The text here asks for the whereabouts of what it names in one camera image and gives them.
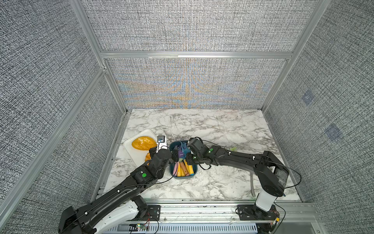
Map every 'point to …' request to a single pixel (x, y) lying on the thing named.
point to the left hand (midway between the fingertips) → (171, 146)
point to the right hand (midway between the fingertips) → (185, 156)
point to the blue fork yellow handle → (191, 169)
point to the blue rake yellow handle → (179, 170)
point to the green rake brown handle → (184, 166)
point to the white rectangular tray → (138, 156)
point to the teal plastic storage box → (172, 145)
